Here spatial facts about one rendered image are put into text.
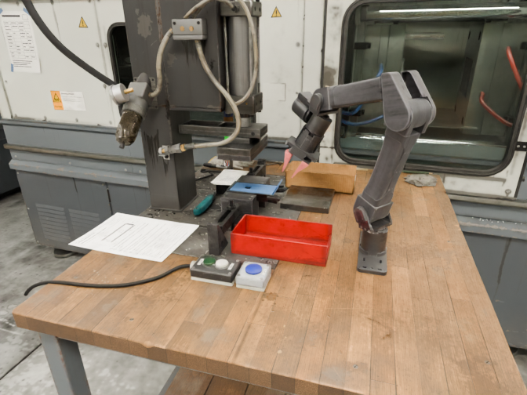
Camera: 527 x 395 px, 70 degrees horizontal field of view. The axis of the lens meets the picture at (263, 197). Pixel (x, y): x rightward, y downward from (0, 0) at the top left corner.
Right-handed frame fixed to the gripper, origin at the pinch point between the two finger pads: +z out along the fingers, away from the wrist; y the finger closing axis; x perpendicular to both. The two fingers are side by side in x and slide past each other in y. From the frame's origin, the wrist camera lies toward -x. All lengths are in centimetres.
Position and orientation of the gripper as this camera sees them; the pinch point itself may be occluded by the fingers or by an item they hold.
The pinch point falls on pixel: (288, 172)
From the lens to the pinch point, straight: 112.8
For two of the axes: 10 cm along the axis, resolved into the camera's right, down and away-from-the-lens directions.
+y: -8.4, -5.4, 0.4
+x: -2.8, 3.7, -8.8
